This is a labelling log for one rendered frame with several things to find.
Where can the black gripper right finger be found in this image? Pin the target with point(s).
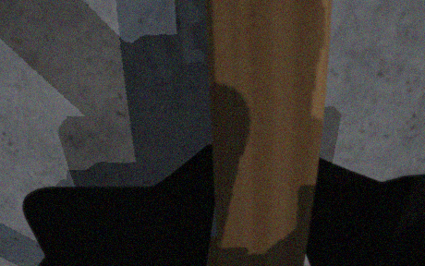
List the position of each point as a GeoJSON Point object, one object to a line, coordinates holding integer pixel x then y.
{"type": "Point", "coordinates": [359, 221]}

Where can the brown wooden post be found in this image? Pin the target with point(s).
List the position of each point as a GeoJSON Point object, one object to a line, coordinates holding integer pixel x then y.
{"type": "Point", "coordinates": [213, 255]}

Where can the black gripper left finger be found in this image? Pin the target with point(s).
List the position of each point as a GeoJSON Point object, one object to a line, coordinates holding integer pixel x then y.
{"type": "Point", "coordinates": [173, 219]}

